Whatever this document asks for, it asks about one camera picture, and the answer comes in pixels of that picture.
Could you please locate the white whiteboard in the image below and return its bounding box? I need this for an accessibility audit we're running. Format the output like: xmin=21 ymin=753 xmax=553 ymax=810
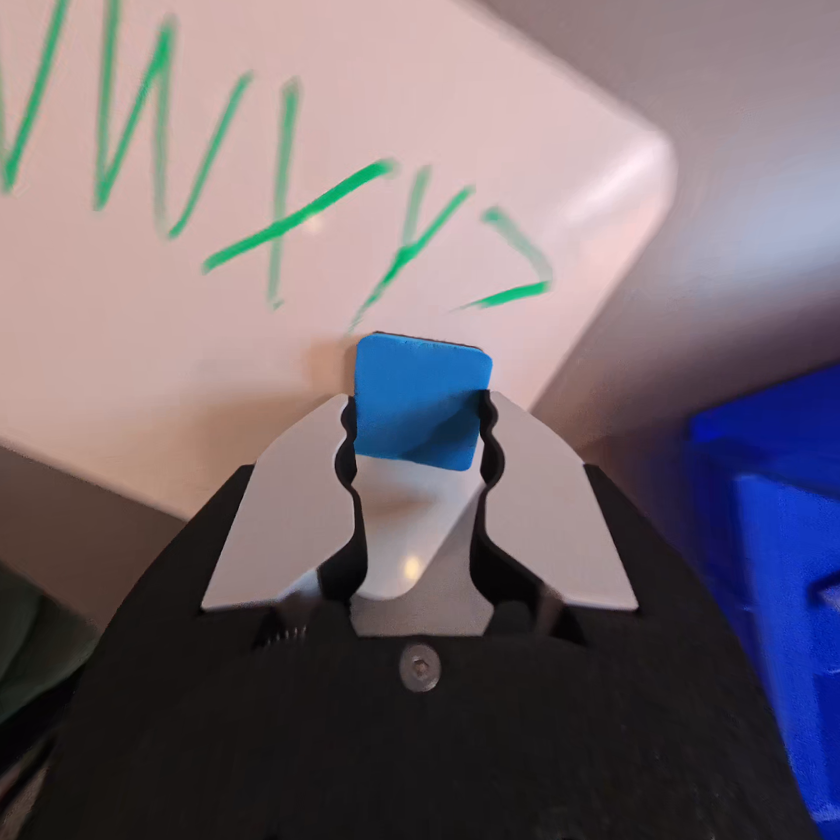
xmin=0 ymin=0 xmax=678 ymax=640

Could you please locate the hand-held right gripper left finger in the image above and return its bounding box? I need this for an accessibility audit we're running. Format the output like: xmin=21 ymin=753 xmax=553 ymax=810
xmin=201 ymin=394 xmax=372 ymax=618

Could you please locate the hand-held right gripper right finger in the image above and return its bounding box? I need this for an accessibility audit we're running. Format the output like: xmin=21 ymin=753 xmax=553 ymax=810
xmin=469 ymin=392 xmax=640 ymax=620

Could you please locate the blue storage bin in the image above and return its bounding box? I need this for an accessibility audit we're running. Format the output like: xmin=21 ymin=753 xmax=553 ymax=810
xmin=686 ymin=368 xmax=840 ymax=840

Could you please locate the blue whiteboard eraser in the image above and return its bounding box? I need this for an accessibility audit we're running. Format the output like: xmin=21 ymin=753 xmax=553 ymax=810
xmin=352 ymin=332 xmax=496 ymax=473

